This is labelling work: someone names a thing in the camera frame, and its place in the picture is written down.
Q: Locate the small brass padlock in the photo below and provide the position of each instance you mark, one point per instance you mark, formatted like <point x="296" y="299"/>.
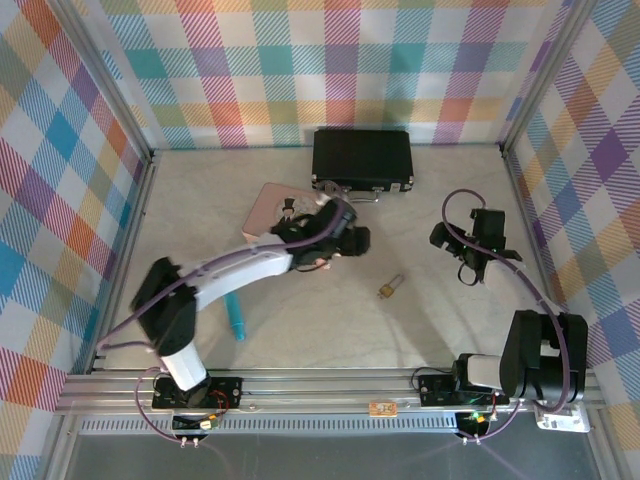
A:
<point x="387" y="290"/>

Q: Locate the pink tin box wedding couple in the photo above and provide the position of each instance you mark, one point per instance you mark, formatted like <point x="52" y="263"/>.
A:
<point x="270" y="210"/>

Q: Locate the black base plate right arm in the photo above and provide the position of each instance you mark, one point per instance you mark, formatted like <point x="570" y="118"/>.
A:
<point x="432" y="390"/>

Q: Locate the black base plate left arm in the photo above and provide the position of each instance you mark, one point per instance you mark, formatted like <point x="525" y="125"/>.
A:
<point x="227" y="390"/>

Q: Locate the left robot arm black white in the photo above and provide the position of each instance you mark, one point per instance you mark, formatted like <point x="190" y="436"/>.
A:
<point x="170" y="320"/>

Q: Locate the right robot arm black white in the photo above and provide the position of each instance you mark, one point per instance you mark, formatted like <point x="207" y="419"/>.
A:
<point x="530" y="350"/>

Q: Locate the teal marker pen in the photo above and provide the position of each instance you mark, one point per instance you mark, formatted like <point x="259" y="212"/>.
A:
<point x="237" y="322"/>

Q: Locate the small orange label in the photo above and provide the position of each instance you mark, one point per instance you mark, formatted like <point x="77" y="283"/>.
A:
<point x="383" y="409"/>

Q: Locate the black connector board green light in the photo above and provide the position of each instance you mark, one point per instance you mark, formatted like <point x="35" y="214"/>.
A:
<point x="475" y="422"/>

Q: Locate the black connector board yellow plug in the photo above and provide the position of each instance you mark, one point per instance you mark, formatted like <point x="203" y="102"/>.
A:
<point x="200" y="424"/>

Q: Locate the aluminium side rail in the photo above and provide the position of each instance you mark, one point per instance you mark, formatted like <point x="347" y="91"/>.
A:
<point x="525" y="210"/>
<point x="135" y="230"/>

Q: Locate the left wrist camera box silver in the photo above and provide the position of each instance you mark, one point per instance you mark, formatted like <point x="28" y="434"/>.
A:
<point x="330" y="189"/>

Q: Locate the aluminium frame rail long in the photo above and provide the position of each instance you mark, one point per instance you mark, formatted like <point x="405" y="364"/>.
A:
<point x="325" y="387"/>

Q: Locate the aluminium corner post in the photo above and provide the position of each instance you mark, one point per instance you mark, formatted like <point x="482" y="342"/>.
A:
<point x="545" y="75"/>
<point x="100" y="75"/>

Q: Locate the white plastic bracket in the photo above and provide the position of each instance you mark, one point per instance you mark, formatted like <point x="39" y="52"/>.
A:
<point x="565" y="422"/>

